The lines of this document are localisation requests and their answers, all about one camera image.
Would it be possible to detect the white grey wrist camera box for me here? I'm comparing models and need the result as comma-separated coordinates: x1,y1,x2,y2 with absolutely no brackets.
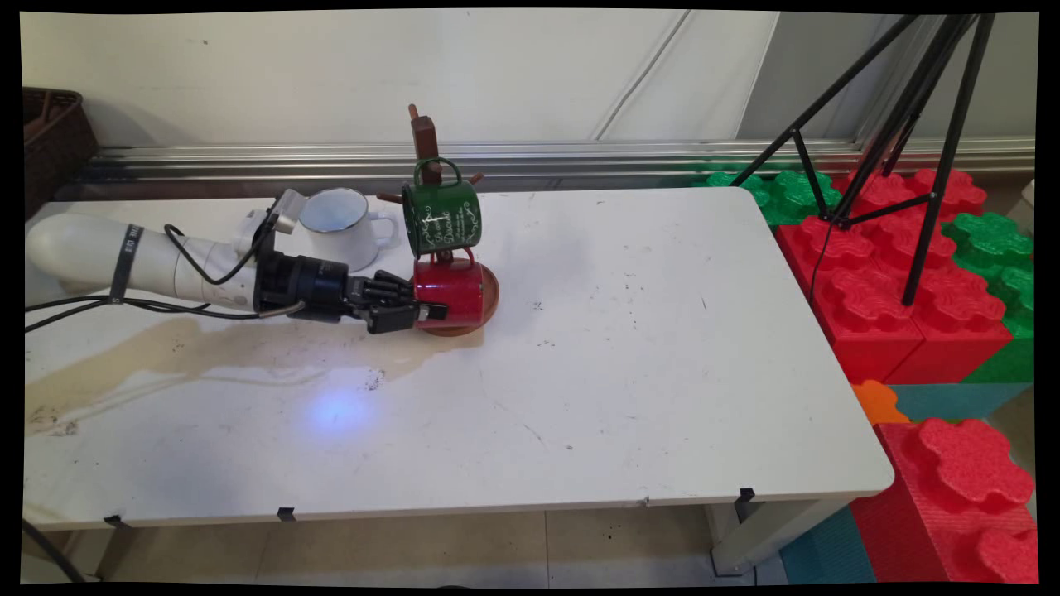
234,189,309,254

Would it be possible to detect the orange foam piece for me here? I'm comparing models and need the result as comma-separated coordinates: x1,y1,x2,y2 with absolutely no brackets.
851,379,910,427

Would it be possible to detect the white table leg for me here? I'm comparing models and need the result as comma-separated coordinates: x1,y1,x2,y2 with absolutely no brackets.
708,497,854,578

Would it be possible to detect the teal foam mat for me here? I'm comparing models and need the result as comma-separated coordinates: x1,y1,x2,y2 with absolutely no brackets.
890,382,1033,423

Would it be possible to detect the thin black camera cable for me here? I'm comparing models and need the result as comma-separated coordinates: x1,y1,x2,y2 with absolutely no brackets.
164,211,279,286

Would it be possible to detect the green foam building block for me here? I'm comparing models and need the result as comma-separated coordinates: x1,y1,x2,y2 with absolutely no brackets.
942,211,1036,384
691,161,844,226

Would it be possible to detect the black gripper cable grey plug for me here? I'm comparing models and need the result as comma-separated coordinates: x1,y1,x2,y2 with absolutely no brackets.
25,294,307,334

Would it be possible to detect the wooden mug tree stand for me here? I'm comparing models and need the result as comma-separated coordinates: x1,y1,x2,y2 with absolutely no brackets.
377,103,501,338

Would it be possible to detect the dark brown wicker basket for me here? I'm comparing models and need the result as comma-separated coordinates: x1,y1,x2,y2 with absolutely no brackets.
23,87,99,218

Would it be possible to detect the aluminium wall rail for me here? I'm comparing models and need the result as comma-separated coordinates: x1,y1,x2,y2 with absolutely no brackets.
79,139,1036,180

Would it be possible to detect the black tripod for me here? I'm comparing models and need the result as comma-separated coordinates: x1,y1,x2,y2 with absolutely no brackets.
729,12,999,307

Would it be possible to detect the red enamel mug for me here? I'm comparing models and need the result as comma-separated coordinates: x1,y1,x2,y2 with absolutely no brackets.
412,247,488,330

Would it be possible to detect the red foam building block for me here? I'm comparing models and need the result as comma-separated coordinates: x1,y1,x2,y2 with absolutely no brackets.
861,166,1015,386
774,170,927,386
849,416,1040,584

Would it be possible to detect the thin black tripod cable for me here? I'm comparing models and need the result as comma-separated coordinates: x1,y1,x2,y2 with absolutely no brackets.
807,219,837,303

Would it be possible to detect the white wall cable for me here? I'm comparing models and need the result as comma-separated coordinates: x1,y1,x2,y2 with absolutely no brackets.
590,10,695,142

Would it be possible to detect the black strap on arm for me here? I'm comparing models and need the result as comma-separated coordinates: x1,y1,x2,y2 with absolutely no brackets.
108,223,147,305

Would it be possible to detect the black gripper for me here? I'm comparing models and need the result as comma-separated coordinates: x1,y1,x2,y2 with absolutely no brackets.
253,251,450,335

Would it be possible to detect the black floor cable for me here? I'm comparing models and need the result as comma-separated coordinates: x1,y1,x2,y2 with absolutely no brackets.
21,520,88,584

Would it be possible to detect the green enamel mug white print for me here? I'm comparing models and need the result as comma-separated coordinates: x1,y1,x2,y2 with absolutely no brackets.
402,157,484,259

